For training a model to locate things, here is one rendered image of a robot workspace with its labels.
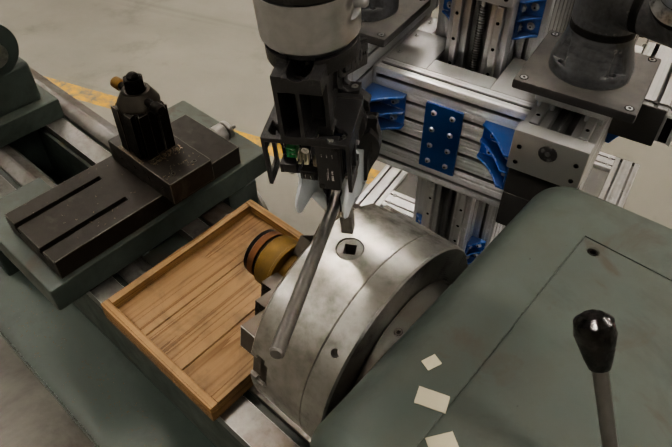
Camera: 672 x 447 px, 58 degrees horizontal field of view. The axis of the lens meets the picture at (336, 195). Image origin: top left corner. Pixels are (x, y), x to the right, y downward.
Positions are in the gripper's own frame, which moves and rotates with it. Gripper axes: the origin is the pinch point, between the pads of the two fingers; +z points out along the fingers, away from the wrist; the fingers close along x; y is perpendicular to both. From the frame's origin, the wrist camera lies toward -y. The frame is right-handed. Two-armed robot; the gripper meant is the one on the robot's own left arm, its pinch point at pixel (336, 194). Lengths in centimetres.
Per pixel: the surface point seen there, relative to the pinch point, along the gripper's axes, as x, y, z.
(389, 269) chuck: 5.2, -1.2, 13.3
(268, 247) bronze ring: -14.0, -10.3, 24.9
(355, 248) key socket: 0.6, -4.2, 14.1
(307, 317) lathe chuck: -3.4, 5.0, 16.1
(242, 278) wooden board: -26, -19, 49
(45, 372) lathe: -75, -7, 80
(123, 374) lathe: -57, -10, 81
